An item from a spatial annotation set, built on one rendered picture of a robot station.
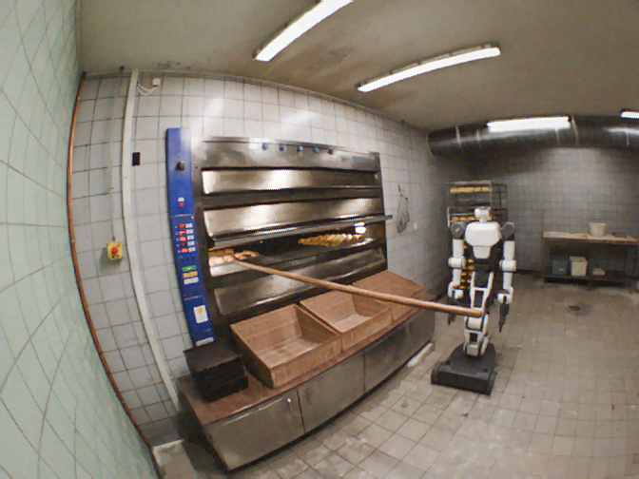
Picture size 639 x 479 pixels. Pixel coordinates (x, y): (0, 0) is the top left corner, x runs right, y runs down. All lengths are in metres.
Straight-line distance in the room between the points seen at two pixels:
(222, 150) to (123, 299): 1.14
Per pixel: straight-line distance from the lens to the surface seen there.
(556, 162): 5.85
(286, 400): 1.65
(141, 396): 1.98
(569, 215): 5.84
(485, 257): 2.12
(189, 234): 1.66
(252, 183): 1.86
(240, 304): 1.86
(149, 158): 1.70
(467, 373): 2.35
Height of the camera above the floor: 1.56
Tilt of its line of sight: 7 degrees down
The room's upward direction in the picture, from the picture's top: 5 degrees counter-clockwise
